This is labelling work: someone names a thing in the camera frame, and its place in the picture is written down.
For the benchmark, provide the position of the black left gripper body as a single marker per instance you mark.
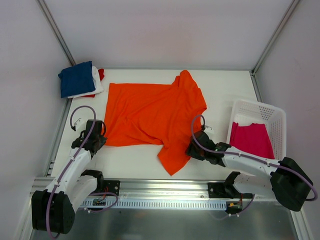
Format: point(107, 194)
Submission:
point(100, 139)

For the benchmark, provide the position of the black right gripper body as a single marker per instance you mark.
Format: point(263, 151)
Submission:
point(193, 149)

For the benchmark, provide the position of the orange t shirt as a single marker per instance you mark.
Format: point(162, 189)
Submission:
point(155, 114)

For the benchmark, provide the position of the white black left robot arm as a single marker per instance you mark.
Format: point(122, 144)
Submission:
point(54, 208)

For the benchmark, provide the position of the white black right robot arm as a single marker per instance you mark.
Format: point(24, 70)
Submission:
point(283, 180)

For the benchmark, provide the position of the folded white t shirt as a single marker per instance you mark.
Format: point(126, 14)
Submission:
point(96, 80)

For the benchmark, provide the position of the magenta t shirt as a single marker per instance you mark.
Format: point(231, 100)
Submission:
point(252, 139)

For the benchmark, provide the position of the white plastic basket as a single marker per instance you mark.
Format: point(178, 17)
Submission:
point(246, 112)

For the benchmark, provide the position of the folded blue t shirt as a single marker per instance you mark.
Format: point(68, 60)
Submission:
point(76, 80)

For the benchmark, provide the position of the folded red t shirt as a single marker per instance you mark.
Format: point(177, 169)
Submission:
point(100, 73)

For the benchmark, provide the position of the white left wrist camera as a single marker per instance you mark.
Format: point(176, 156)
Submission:
point(79, 124)

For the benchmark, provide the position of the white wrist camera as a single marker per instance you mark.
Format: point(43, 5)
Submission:
point(79, 124)
point(208, 129)

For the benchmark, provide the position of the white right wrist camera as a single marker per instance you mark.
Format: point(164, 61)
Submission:
point(208, 129)

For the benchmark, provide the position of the aluminium mounting rail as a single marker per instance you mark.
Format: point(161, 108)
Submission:
point(157, 189)

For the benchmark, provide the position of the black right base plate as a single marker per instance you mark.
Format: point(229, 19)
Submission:
point(225, 191)

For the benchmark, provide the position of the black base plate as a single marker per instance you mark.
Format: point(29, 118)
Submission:
point(111, 186)
point(225, 191)

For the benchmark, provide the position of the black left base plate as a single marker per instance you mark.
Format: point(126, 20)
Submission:
point(111, 186)

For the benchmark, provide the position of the white slotted cable duct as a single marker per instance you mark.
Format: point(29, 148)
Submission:
point(93, 203)

